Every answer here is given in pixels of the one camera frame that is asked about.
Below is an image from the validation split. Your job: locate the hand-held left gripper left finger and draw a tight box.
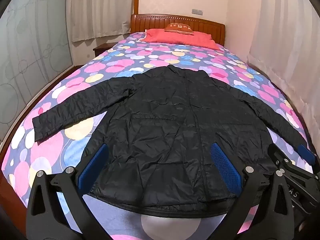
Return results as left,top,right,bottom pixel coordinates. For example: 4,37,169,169
26,144,110,240

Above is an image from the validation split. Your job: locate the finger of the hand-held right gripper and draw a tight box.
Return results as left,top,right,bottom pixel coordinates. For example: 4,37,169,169
267,144,292,173
297,144,318,167

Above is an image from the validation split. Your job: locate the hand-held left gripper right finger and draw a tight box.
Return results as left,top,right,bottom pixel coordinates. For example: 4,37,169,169
210,142,297,240

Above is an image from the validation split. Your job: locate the black puffer jacket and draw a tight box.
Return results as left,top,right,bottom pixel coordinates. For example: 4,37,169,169
32,64,307,217

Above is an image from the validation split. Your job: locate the colourful dotted bedspread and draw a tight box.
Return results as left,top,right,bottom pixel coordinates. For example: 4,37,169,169
1,31,319,240

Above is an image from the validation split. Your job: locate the cream curtain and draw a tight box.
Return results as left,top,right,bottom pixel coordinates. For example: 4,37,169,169
246,0,320,150
66,0,137,42

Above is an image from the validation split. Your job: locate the wooden nightstand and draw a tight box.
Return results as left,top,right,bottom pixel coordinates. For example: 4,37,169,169
93,43,113,57

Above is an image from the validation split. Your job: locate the red pillow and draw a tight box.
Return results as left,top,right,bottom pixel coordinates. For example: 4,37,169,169
144,28,222,50

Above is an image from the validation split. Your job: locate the frosted glass sliding door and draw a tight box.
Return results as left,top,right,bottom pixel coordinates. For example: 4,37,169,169
0,0,74,130

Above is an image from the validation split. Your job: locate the small orange cushion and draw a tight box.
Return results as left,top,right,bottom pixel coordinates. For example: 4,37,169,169
164,22,194,34

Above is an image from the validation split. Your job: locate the wooden headboard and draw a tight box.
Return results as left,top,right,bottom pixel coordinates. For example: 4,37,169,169
130,14,226,45

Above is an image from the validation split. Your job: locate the wooden bed side rail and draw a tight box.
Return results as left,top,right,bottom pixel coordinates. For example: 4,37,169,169
0,65,83,230

